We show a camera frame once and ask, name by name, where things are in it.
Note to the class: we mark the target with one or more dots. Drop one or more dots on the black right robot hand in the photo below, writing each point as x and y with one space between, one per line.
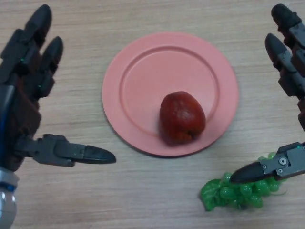
288 164

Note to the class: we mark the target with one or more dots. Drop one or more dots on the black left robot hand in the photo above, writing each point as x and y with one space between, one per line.
21 107

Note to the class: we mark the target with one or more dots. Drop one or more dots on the red apple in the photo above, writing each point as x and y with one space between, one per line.
182 119

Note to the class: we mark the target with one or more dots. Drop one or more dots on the pink round plate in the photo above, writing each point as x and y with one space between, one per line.
147 95

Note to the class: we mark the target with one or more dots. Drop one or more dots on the green plastic grape bunch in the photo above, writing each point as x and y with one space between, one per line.
228 193

